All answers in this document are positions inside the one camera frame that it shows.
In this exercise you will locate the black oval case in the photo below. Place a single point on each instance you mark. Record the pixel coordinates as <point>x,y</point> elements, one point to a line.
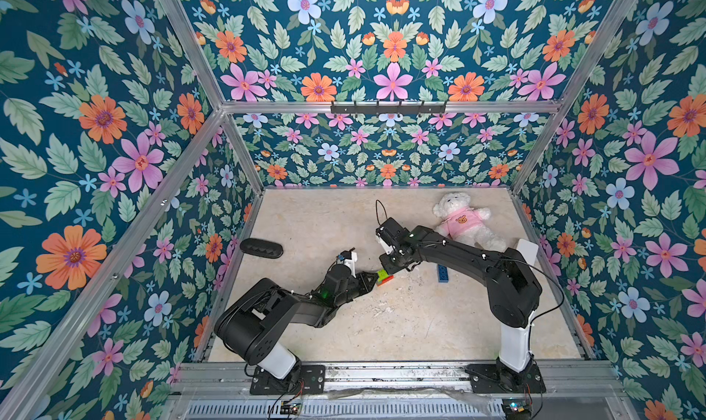
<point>261,248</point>

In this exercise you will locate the red lego brick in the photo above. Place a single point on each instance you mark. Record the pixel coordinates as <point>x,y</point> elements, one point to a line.
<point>385,280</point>

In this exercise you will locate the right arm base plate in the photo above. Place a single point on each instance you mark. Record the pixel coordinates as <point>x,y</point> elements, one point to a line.
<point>498,378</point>

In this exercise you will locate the black hook rail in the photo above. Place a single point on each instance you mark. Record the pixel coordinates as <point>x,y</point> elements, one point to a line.
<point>409,108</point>

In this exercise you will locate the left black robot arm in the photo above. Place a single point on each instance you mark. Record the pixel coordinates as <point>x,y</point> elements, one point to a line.
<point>253,326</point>

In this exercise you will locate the white teddy bear pink shirt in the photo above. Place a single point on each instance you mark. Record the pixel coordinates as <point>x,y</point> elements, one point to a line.
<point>462,222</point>

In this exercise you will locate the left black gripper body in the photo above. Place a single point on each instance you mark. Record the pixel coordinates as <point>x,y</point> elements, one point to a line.
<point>351,290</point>

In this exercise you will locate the blue lego brick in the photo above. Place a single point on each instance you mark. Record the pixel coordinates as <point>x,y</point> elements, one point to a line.
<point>443,274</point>

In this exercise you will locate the lime green lego brick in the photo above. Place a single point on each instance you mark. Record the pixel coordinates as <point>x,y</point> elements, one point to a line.
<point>382,274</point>

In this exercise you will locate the white rectangular box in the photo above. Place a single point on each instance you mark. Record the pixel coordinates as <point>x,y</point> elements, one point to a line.
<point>528,250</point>

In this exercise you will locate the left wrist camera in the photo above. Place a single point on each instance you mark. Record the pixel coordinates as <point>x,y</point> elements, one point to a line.
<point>349,258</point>

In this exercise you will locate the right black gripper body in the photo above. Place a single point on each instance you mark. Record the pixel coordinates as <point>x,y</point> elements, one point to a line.
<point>392,254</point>

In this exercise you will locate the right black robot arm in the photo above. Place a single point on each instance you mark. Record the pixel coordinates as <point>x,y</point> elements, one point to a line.
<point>513,291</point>

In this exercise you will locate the aluminium front rail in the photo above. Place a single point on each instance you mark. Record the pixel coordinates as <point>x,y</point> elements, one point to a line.
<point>562,389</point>

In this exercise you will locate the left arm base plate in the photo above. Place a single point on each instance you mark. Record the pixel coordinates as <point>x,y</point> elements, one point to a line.
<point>303,379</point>

